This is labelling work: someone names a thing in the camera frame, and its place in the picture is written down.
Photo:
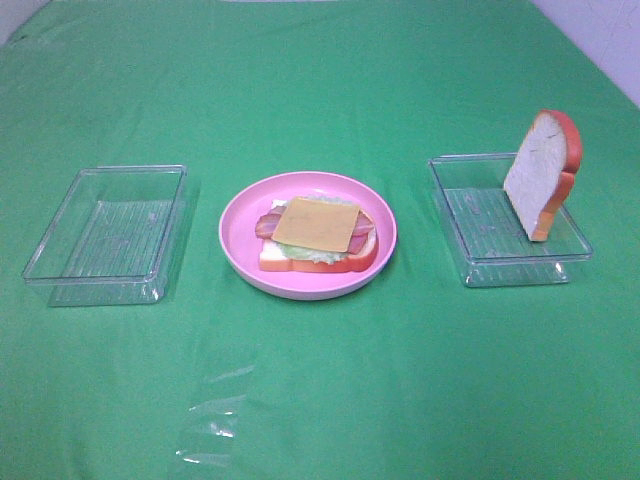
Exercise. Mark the green lettuce leaf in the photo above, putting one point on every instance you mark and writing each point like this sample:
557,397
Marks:
320,256

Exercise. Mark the clear plastic ingredient tray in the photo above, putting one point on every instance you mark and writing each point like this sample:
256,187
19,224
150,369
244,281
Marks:
114,239

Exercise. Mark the clear plastic wrap sheet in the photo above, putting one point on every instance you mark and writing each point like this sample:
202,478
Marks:
210,424

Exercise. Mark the pink round plate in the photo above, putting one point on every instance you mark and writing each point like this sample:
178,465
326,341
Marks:
242,247

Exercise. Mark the long bacon strip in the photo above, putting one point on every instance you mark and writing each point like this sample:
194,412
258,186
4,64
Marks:
267,223

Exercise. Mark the yellow cheese slice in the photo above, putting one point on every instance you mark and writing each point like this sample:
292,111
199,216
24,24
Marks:
316,223

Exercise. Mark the green table cloth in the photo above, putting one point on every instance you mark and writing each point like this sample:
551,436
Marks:
414,376

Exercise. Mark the clear plastic bread tray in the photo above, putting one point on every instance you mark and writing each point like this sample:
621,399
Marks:
487,242

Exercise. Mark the short bacon strip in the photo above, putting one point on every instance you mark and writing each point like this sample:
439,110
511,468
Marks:
356,243

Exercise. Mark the white bread slice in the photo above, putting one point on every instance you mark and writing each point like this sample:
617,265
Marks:
278,257

